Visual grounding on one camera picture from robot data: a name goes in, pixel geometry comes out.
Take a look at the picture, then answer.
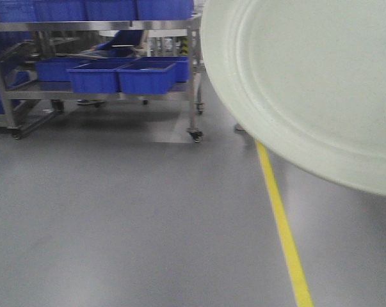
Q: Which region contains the blue tray front left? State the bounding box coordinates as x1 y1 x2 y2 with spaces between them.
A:
67 61 131 93

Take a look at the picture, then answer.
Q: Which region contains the person in blue clothes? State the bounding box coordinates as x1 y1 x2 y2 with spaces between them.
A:
76 29 149 107

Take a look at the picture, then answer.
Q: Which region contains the steel trolley with wheels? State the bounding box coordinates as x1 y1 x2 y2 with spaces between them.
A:
0 13 204 143

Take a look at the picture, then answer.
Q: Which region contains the blue tray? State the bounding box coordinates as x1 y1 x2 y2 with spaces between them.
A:
115 61 176 94
139 56 189 83
35 57 90 82
67 61 131 93

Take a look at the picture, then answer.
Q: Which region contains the blue tray back right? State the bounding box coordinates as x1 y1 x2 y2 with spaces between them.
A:
139 56 189 83

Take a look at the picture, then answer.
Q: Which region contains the blue tray back left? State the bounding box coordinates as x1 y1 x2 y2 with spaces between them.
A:
35 57 90 82

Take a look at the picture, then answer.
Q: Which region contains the pale green plate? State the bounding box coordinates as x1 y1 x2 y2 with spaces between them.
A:
201 1 386 196

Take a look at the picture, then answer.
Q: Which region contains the blue tray front right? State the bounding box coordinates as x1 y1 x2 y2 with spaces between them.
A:
115 61 176 94

